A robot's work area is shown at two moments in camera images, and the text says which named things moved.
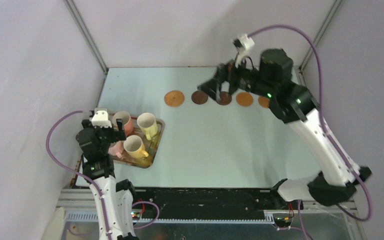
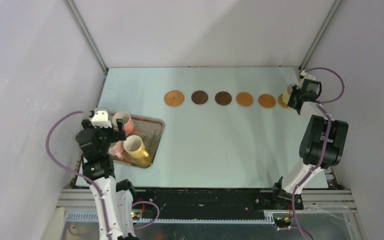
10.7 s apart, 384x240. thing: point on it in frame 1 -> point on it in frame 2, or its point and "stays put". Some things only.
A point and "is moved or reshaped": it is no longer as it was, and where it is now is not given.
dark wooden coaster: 199,97 stays put
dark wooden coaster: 225,98 stays put
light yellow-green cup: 147,123 is moved or reshaped
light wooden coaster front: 264,101 stays put
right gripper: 225,77 -> 298,98
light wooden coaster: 244,99 stays put
